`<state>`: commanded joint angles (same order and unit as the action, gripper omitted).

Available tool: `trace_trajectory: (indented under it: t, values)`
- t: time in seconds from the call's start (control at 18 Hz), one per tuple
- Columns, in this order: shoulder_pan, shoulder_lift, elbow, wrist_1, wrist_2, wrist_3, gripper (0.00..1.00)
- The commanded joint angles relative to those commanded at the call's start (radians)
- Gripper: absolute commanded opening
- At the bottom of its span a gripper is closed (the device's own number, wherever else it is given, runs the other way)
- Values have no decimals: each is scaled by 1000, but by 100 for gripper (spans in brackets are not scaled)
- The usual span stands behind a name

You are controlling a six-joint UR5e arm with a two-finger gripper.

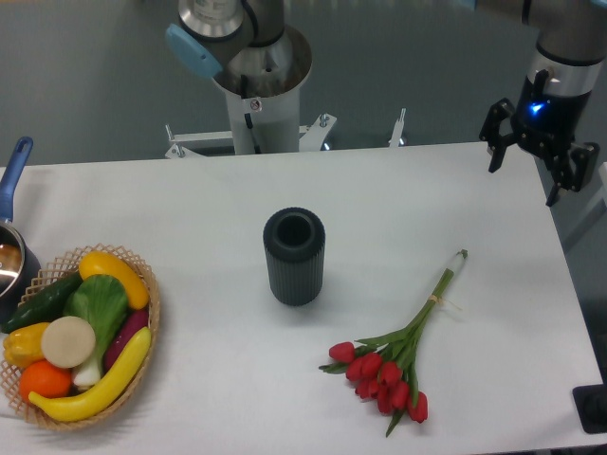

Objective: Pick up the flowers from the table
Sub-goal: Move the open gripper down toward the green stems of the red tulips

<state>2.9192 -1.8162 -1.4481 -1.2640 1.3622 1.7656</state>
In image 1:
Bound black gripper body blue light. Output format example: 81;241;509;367
510;68;590;159

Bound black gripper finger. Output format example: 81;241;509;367
546;142;600;207
479;99;516;173

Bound dark grey ribbed vase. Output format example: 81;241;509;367
263;207;326;306

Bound red tulip bouquet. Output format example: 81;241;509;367
319;249;469;436

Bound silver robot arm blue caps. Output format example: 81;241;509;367
165;1;606;205

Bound black device table corner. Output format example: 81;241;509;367
572;384;606;434

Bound purple sweet potato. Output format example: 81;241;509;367
103;309;149;373

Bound yellow squash upper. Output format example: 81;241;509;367
78;250;149;310

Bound green bok choy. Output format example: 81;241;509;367
63;275;128;391

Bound woven wicker basket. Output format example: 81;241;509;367
1;244;160;431

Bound green cucumber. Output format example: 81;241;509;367
1;273;83;334

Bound beige round disc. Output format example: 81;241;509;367
41;316;96;369

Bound yellow curved squash lower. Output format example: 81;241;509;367
28;327;152;423

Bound orange fruit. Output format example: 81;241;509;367
19;360;72;403

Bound yellow bell pepper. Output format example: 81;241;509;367
3;322;50;369

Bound white metal base frame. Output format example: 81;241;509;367
164;107;408;159

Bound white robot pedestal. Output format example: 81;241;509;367
214;26;312;155

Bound blue handled saucepan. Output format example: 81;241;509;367
1;136;40;323

